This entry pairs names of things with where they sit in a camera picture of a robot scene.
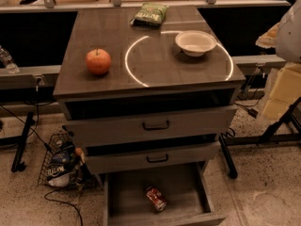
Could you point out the top grey drawer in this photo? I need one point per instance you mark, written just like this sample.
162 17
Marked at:
128 129

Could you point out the black table leg left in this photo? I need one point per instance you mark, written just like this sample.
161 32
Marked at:
17 164

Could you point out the black wire basket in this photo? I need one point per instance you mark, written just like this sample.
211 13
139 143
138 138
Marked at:
79 176

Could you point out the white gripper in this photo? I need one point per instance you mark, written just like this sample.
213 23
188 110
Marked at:
290 38

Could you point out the middle grey drawer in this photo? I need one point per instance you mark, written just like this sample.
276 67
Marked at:
100 164

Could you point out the black power adapter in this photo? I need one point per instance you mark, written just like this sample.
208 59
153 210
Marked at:
252 112

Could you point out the green chip bag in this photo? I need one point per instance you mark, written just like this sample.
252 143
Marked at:
150 14

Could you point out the clear plastic water bottle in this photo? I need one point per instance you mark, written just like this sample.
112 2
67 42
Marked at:
8 61

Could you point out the red coke can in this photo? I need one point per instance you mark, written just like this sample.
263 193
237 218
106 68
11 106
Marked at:
156 198

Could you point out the blue chip bag in basket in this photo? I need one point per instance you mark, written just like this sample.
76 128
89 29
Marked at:
59 169

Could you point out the grey wooden drawer cabinet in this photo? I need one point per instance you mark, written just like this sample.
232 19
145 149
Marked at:
149 73

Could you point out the red apple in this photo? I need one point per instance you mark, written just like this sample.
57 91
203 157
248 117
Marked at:
98 61

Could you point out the black table leg right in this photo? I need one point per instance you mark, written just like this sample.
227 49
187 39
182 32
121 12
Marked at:
233 174

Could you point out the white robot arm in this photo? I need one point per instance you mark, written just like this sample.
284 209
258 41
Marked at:
289 35

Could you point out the white bowl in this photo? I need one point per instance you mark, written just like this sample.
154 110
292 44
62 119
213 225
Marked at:
195 43

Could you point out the bottom grey open drawer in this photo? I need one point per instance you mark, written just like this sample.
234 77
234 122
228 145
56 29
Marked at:
167 196

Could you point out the black table leg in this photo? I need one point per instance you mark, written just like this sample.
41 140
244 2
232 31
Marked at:
233 174
17 164

